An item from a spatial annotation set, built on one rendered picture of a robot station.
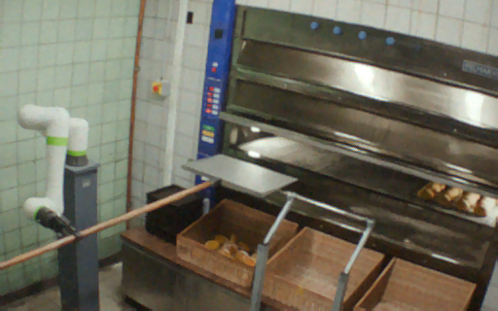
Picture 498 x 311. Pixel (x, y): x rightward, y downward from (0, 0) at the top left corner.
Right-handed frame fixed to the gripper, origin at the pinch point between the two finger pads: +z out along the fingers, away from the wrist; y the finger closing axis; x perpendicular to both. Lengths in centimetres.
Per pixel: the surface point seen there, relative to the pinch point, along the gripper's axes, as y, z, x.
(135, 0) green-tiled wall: -82, -125, -151
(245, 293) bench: 61, 28, -96
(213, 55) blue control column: -52, -52, -154
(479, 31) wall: -100, 114, -159
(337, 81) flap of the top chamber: -54, 36, -156
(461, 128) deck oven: -47, 113, -157
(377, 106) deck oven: -46, 62, -157
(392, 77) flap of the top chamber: -64, 67, -159
